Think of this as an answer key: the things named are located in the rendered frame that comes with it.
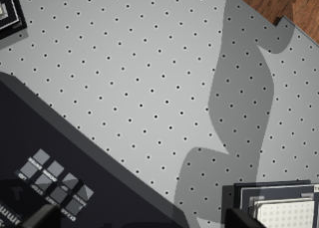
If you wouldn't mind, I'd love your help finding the grey flat base plate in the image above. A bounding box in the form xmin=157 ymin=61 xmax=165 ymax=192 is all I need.
xmin=0 ymin=0 xmax=319 ymax=228

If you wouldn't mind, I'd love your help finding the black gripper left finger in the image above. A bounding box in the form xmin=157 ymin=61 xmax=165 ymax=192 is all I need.
xmin=0 ymin=204 xmax=61 ymax=228

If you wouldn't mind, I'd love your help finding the white rectangular well plate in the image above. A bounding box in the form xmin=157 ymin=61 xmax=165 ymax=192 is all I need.
xmin=252 ymin=197 xmax=314 ymax=228

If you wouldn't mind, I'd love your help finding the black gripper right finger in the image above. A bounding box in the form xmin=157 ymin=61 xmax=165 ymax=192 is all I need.
xmin=224 ymin=208 xmax=267 ymax=228

